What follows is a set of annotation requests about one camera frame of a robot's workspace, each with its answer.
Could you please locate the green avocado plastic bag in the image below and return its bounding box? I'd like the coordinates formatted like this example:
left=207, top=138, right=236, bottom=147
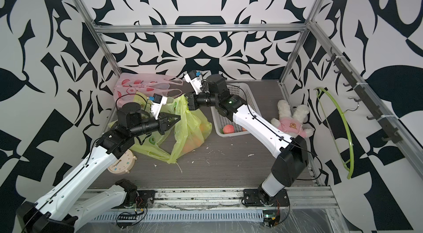
left=171, top=95, right=213, bottom=161

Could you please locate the white plastic basket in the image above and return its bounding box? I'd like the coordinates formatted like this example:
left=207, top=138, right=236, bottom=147
left=211, top=82, right=261, bottom=138

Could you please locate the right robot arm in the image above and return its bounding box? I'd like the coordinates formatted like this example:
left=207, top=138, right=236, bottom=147
left=184, top=70, right=308, bottom=198

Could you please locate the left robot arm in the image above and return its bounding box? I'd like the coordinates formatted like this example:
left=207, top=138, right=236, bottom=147
left=16, top=103, right=181, bottom=233

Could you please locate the pink plastic bag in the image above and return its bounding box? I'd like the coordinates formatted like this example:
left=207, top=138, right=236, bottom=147
left=113, top=73, right=184, bottom=106

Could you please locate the pink peach front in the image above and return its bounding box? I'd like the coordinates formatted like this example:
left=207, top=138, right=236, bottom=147
left=223, top=125, right=235, bottom=135

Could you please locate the beige alarm clock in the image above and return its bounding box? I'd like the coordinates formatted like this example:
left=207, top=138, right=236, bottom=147
left=108, top=149, right=137, bottom=175

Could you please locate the plush bunny toy pink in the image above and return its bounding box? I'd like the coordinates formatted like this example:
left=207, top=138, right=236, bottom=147
left=271, top=100, right=314, bottom=138

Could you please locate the green hoop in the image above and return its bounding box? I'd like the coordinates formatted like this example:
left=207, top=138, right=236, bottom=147
left=315, top=87, right=355, bottom=180

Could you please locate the black hook rack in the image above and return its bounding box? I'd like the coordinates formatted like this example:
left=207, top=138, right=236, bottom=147
left=328, top=52, right=405, bottom=144

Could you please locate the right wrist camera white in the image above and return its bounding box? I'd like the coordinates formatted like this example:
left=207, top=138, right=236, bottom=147
left=184, top=70, right=203, bottom=95

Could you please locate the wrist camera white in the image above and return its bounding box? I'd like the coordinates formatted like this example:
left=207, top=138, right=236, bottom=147
left=149, top=94, right=168, bottom=120
left=184, top=70, right=203, bottom=95

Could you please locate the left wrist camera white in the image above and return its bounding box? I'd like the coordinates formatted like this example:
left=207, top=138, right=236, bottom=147
left=149, top=94, right=168, bottom=120

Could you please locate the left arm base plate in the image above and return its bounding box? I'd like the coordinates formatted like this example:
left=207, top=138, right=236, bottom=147
left=113, top=188, right=156, bottom=209

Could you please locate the aluminium frame bar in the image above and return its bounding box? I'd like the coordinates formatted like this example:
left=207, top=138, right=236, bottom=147
left=94, top=23, right=306, bottom=34

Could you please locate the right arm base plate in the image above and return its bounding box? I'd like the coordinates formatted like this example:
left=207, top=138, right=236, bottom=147
left=241, top=187, right=290, bottom=207

